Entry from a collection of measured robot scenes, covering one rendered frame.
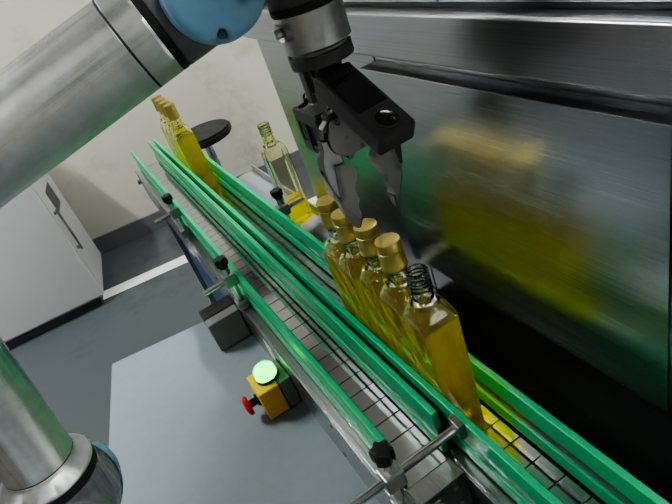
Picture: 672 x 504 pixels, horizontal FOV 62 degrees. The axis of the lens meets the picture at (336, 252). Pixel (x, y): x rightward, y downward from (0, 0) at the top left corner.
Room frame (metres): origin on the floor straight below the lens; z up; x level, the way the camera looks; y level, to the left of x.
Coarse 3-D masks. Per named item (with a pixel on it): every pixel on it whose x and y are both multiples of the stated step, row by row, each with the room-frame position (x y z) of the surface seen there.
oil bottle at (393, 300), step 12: (384, 288) 0.60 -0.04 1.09; (396, 288) 0.59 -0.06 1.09; (408, 288) 0.58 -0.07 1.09; (384, 300) 0.60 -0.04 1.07; (396, 300) 0.58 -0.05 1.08; (408, 300) 0.57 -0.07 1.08; (384, 312) 0.61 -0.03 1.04; (396, 312) 0.57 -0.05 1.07; (396, 324) 0.59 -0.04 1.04; (396, 336) 0.60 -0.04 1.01; (396, 348) 0.61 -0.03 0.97; (408, 348) 0.57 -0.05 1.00; (408, 360) 0.59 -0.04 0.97
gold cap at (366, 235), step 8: (368, 224) 0.65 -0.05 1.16; (376, 224) 0.65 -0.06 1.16; (360, 232) 0.64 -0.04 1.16; (368, 232) 0.64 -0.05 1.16; (376, 232) 0.64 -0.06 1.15; (360, 240) 0.65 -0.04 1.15; (368, 240) 0.64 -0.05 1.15; (360, 248) 0.65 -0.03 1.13; (368, 248) 0.64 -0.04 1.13; (368, 256) 0.64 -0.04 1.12
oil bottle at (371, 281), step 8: (360, 272) 0.67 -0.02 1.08; (368, 272) 0.65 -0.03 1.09; (376, 272) 0.64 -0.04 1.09; (360, 280) 0.66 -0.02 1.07; (368, 280) 0.64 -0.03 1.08; (376, 280) 0.63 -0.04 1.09; (384, 280) 0.63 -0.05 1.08; (368, 288) 0.64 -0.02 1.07; (376, 288) 0.63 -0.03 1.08; (368, 296) 0.65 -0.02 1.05; (376, 296) 0.63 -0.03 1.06; (368, 304) 0.66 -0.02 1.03; (376, 304) 0.63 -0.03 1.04; (376, 312) 0.64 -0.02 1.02; (376, 320) 0.66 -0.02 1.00; (384, 320) 0.63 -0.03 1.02; (376, 328) 0.67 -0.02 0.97; (384, 328) 0.64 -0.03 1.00; (384, 336) 0.65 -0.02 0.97; (392, 344) 0.63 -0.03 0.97
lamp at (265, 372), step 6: (258, 366) 0.82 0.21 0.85; (264, 366) 0.82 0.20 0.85; (270, 366) 0.82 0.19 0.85; (258, 372) 0.81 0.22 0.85; (264, 372) 0.81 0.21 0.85; (270, 372) 0.81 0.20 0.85; (276, 372) 0.82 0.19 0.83; (258, 378) 0.80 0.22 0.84; (264, 378) 0.80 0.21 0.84; (270, 378) 0.80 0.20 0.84; (264, 384) 0.80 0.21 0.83
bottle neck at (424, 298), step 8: (416, 264) 0.56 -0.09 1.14; (424, 264) 0.55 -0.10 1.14; (408, 272) 0.55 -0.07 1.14; (416, 272) 0.56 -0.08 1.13; (424, 272) 0.54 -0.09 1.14; (408, 280) 0.54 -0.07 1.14; (416, 280) 0.53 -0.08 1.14; (424, 280) 0.53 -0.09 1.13; (416, 288) 0.53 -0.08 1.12; (424, 288) 0.53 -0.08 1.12; (432, 288) 0.54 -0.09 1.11; (416, 296) 0.54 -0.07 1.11; (424, 296) 0.53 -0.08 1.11; (432, 296) 0.54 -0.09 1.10; (416, 304) 0.54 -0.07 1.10; (424, 304) 0.53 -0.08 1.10
